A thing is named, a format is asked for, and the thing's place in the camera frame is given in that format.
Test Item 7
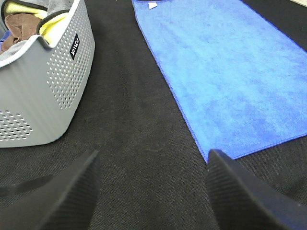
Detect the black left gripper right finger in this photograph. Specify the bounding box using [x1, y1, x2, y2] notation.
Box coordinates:
[206, 149, 307, 230]

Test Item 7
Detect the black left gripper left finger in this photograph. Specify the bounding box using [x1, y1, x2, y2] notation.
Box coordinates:
[0, 150, 100, 230]

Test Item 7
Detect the blue microfibre towel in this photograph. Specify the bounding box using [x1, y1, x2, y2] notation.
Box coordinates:
[132, 0, 307, 160]

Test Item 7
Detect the grey perforated laundry basket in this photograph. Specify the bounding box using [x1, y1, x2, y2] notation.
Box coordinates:
[0, 0, 95, 148]

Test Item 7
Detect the grey towel in basket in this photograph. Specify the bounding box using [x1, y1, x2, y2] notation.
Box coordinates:
[0, 0, 75, 60]

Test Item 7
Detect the yellow towel in basket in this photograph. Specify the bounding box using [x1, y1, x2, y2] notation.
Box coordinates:
[4, 1, 70, 46]

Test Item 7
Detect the brown towel in basket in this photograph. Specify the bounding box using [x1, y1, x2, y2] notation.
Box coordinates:
[0, 13, 42, 54]

